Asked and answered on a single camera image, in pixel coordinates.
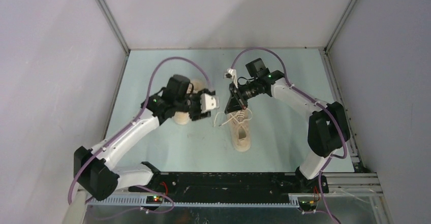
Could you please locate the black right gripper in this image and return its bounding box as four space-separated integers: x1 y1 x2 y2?
225 79 260 114

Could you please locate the beige sneaker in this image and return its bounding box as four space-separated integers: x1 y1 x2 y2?
173 76 211 125
213 108 253 152

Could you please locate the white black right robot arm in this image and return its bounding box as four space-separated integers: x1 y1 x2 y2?
225 58 351 193

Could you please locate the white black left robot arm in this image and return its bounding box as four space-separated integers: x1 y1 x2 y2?
73 74 219 201

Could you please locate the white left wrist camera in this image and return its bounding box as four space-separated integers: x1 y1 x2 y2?
200 93 220 113

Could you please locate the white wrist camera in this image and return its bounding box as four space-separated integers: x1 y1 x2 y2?
200 93 220 113
224 68 238 88

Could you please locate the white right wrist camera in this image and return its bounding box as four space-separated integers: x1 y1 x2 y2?
224 68 238 88

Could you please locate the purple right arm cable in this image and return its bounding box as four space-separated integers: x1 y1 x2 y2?
230 47 348 224

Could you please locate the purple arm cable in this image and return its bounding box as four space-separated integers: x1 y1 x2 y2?
230 47 348 224
68 56 216 221

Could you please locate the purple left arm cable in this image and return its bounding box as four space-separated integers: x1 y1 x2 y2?
68 56 216 221

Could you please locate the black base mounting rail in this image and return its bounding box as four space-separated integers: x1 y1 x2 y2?
146 172 329 204

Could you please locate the aluminium frame rail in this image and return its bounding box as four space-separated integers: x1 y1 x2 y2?
88 172 383 207

